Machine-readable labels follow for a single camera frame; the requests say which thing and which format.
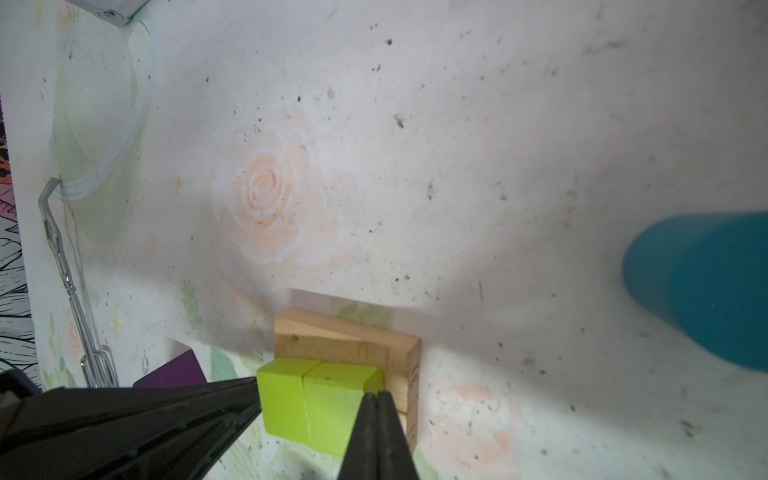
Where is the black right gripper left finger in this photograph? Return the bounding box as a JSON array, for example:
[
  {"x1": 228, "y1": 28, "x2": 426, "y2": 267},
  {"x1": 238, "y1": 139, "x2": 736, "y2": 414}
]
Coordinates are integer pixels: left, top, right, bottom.
[{"x1": 337, "y1": 393, "x2": 378, "y2": 480}]

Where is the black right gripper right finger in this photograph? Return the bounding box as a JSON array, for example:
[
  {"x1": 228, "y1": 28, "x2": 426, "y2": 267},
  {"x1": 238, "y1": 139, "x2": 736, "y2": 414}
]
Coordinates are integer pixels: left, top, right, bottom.
[{"x1": 376, "y1": 391, "x2": 419, "y2": 480}]

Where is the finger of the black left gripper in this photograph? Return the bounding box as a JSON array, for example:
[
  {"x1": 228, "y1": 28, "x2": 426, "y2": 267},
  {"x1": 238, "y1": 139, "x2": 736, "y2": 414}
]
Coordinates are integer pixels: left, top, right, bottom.
[{"x1": 1, "y1": 376, "x2": 261, "y2": 479}]

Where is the small green cube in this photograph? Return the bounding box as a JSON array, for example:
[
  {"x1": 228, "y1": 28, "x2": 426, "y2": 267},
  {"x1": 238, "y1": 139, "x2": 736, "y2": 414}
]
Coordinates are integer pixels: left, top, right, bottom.
[
  {"x1": 303, "y1": 362, "x2": 385, "y2": 458},
  {"x1": 256, "y1": 357, "x2": 320, "y2": 445}
]

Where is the natural wood plank block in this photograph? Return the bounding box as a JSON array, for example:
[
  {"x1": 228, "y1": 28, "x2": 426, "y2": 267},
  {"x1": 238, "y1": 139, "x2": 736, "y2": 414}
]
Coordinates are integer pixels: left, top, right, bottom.
[{"x1": 274, "y1": 308, "x2": 422, "y2": 413}]

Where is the purple wood block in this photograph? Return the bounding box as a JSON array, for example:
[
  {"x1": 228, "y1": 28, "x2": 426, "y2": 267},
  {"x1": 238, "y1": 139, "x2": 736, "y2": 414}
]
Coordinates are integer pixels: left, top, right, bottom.
[{"x1": 133, "y1": 350, "x2": 207, "y2": 389}]

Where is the teal cylinder block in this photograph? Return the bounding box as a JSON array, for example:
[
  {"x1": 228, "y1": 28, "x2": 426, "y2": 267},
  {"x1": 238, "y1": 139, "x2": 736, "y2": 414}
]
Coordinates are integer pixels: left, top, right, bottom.
[{"x1": 622, "y1": 211, "x2": 767, "y2": 371}]

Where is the silver first aid case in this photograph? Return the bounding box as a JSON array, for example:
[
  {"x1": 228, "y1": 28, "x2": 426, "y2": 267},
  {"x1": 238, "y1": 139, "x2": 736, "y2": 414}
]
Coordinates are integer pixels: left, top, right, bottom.
[{"x1": 67, "y1": 0, "x2": 148, "y2": 27}]

